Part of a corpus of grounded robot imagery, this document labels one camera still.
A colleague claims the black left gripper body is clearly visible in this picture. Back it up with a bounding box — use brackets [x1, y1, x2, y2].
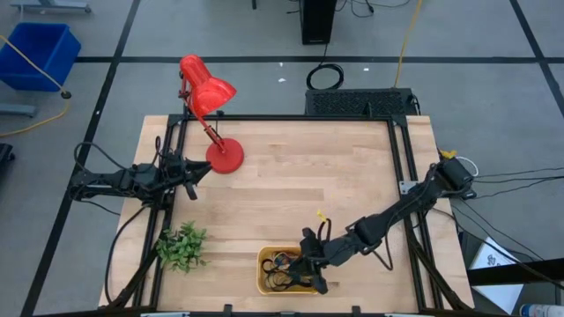
[160, 151, 199, 202]

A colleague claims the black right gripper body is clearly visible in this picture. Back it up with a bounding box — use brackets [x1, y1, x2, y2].
[301, 227, 339, 296]

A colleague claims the blue rubber band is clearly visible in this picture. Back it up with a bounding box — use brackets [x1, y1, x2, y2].
[275, 250, 303, 265]

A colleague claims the yellow plastic bin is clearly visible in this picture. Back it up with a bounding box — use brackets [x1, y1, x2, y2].
[256, 245, 325, 296]

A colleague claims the blue plastic floor bin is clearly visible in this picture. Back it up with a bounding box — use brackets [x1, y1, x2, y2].
[0, 22, 83, 92]

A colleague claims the green plant in white pot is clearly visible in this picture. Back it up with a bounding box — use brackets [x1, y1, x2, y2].
[154, 221, 210, 276]

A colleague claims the red desk lamp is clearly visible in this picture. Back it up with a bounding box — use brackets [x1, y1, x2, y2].
[177, 54, 246, 175]

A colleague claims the black perforated computer case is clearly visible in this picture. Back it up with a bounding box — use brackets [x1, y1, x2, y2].
[304, 87, 418, 118]

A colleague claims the white printed box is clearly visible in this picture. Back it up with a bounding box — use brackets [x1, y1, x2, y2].
[468, 236, 525, 315]

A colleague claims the black computer tower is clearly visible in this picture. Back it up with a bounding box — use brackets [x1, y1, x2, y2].
[299, 0, 338, 46]

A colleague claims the black bar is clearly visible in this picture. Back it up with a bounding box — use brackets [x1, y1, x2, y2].
[466, 257, 564, 287]

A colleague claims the white can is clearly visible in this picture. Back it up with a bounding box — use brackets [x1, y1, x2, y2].
[518, 303, 564, 317]

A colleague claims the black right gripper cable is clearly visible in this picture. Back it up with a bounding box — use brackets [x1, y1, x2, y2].
[317, 217, 334, 243]

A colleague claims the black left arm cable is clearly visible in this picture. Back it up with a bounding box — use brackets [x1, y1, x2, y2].
[72, 141, 133, 171]

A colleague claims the black aluminium table frame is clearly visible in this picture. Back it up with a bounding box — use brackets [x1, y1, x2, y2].
[99, 113, 475, 317]

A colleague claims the coiled black cable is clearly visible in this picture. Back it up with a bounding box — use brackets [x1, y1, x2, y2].
[305, 63, 345, 92]

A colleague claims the yellow cable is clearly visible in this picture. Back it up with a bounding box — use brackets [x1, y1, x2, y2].
[393, 0, 424, 89]
[0, 33, 72, 138]

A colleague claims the white cable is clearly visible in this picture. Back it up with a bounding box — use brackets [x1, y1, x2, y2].
[456, 155, 480, 178]

